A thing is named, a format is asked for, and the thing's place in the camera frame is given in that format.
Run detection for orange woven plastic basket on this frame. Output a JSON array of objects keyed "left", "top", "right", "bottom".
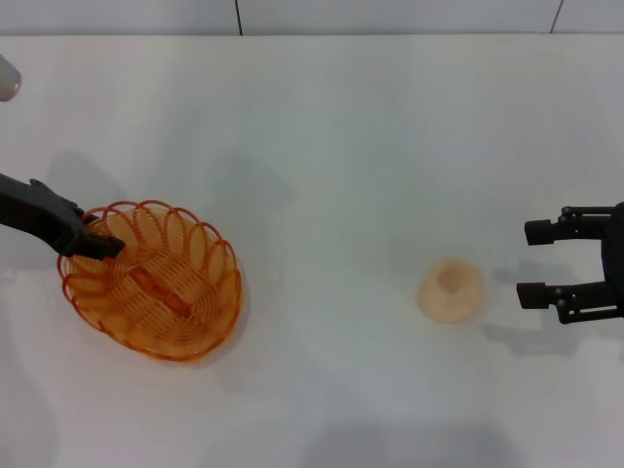
[{"left": 57, "top": 198, "right": 244, "bottom": 363}]

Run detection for beige round bread bun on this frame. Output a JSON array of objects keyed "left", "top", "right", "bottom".
[{"left": 416, "top": 256, "right": 488, "bottom": 324}]

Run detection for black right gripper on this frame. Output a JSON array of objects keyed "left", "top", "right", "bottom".
[{"left": 516, "top": 200, "right": 624, "bottom": 326}]

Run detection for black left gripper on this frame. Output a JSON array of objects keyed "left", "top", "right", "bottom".
[{"left": 0, "top": 171, "right": 126, "bottom": 259}]

